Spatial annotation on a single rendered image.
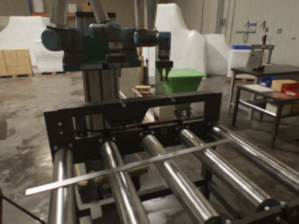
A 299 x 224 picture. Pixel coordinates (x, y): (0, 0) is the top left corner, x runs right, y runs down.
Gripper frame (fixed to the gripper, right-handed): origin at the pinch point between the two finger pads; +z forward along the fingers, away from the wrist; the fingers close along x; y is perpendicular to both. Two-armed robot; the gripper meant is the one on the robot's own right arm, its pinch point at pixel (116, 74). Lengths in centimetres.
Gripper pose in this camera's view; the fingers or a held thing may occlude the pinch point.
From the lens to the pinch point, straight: 154.5
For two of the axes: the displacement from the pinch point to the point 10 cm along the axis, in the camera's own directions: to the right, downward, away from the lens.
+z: 0.0, 9.4, 3.5
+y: 3.4, 3.3, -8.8
